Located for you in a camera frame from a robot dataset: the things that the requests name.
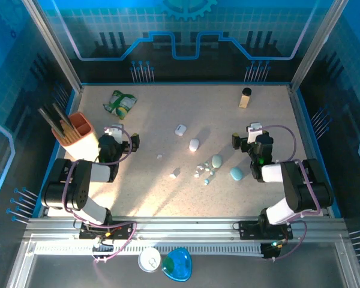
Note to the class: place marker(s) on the pale green oval earbud case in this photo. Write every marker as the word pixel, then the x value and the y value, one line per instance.
pixel 217 161

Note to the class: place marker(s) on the blue oval earbud case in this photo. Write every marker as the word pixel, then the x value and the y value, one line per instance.
pixel 236 174

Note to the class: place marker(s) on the white oval earbud case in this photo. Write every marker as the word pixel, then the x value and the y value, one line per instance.
pixel 194 145

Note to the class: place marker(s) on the white square earbud case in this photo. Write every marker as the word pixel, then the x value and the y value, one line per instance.
pixel 180 130

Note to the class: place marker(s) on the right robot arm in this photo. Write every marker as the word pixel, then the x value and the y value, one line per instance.
pixel 306 186

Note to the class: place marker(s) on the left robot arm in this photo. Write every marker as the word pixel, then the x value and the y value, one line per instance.
pixel 63 186

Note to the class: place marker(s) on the orange and white utensil holder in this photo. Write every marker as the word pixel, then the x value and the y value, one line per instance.
pixel 84 144

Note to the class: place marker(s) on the wooden chopstick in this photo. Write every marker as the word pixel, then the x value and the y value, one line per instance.
pixel 73 133
pixel 66 133

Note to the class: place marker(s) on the small bottle with black cap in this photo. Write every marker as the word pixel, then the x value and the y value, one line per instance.
pixel 245 100

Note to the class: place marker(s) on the green and white snack bag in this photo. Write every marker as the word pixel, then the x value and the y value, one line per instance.
pixel 121 103

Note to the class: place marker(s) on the black chopstick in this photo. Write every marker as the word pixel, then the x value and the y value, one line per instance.
pixel 63 115
pixel 49 120

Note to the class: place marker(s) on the white round lid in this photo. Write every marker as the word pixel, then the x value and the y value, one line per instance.
pixel 150 259

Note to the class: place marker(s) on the blue heart-shaped container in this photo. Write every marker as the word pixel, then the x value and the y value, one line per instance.
pixel 177 265

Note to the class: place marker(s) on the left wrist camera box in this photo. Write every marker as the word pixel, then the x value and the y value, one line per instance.
pixel 118 135

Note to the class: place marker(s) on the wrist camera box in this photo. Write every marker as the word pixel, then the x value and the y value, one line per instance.
pixel 253 133
pixel 118 135

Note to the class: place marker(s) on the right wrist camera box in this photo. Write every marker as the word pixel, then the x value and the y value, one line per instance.
pixel 253 133

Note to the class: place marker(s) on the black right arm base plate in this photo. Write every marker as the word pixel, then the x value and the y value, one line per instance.
pixel 249 230

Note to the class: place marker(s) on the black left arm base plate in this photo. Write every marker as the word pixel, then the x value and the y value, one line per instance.
pixel 123 232

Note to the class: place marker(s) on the aluminium mounting rail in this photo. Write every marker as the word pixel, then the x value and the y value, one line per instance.
pixel 183 228

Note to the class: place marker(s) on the aluminium frame post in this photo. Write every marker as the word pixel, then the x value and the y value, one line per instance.
pixel 54 48
pixel 316 48

